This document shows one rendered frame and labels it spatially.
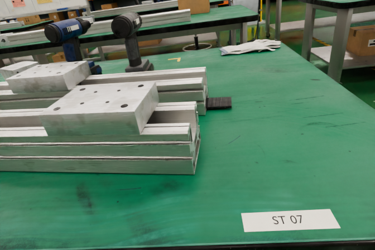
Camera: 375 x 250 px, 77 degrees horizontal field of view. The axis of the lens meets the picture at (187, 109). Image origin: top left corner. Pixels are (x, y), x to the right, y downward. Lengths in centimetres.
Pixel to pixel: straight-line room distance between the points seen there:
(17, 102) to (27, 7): 332
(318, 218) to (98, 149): 33
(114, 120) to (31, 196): 20
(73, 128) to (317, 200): 36
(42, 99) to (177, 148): 44
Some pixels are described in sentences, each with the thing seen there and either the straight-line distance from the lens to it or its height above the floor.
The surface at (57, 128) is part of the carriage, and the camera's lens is 42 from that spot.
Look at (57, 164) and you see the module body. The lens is 49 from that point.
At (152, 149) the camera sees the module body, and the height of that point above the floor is 83.
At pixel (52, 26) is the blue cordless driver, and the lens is 87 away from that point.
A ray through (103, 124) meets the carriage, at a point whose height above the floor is 88.
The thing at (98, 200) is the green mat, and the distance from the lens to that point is 41.
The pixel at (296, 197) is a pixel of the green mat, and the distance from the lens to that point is 37.
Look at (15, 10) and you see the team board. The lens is 413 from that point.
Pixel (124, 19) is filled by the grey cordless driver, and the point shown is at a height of 99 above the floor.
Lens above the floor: 105
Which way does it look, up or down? 28 degrees down
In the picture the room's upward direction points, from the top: 8 degrees counter-clockwise
